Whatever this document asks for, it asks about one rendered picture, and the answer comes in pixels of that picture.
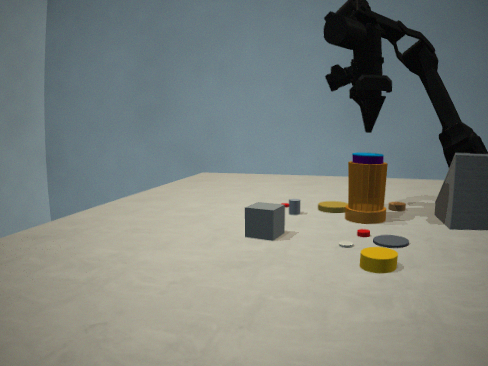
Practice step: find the grey flat disc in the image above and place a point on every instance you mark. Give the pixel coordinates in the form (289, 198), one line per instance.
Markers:
(391, 241)

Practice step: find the yellow short cylinder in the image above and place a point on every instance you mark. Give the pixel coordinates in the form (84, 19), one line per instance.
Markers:
(378, 260)

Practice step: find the grey cylinder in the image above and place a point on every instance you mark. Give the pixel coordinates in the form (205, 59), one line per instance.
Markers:
(294, 206)

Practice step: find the yellow round disc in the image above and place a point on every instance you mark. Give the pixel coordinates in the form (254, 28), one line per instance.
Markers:
(332, 206)

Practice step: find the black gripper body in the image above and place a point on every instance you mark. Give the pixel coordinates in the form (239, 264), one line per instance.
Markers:
(370, 63)

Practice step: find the small white disc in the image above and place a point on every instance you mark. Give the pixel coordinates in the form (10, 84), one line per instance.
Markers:
(346, 244)

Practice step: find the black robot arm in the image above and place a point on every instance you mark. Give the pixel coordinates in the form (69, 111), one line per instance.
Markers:
(420, 59)

